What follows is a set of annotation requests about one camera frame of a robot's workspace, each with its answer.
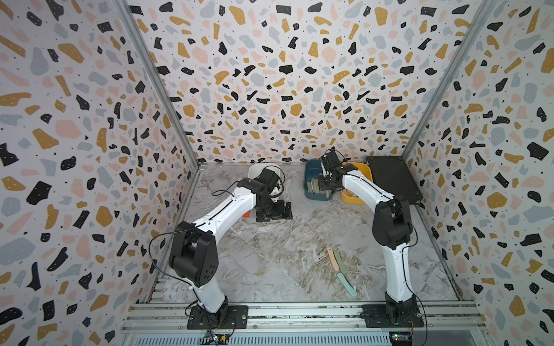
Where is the mint knife lowest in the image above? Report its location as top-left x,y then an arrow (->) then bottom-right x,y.
337,272 -> 357,298

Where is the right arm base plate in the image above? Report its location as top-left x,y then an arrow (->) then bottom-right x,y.
360,304 -> 425,328

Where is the aluminium front rail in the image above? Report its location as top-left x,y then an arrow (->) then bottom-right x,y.
122,301 -> 495,345

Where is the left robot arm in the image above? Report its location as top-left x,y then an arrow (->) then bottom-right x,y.
164,164 -> 292,324

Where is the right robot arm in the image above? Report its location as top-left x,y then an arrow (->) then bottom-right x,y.
317,150 -> 418,324

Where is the yellow storage box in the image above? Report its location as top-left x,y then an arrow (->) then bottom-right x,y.
340,162 -> 373,205

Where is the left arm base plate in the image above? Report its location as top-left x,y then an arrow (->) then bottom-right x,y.
187,305 -> 249,330

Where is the white storage box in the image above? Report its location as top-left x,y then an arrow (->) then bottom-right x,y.
248,163 -> 285,182

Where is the pink knife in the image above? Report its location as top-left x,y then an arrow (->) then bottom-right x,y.
326,247 -> 340,272

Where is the black case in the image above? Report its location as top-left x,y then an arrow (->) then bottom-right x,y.
366,156 -> 423,205

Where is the dark teal storage box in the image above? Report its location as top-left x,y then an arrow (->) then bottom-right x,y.
303,159 -> 334,201

